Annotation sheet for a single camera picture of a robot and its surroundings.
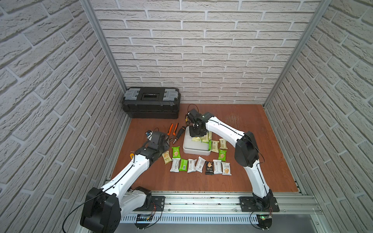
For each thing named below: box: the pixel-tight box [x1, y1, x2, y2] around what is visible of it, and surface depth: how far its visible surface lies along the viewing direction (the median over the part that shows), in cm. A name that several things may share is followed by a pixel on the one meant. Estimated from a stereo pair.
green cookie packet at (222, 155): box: [218, 149, 227, 162], surface depth 91 cm
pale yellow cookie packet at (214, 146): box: [211, 140, 220, 153], surface depth 96 cm
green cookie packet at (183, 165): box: [178, 158, 188, 172], surface depth 87 cm
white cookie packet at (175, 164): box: [169, 158, 181, 173], surface depth 87 cm
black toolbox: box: [121, 86, 182, 119], surface depth 102 cm
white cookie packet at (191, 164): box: [187, 158, 198, 174], surface depth 87 cm
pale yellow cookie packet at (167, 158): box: [161, 150, 173, 165], surface depth 91 cm
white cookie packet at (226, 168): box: [221, 162, 232, 176], surface depth 87 cm
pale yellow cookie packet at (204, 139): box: [191, 131, 210, 144], surface depth 97 cm
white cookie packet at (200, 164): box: [195, 156, 207, 174], surface depth 88 cm
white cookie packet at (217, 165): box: [212, 159, 223, 175], surface depth 87 cm
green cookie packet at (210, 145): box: [208, 139, 213, 151], surface depth 94 cm
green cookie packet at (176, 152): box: [171, 146, 181, 159], surface depth 94 cm
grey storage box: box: [182, 126, 213, 156], surface depth 96 cm
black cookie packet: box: [204, 161, 215, 176], surface depth 87 cm
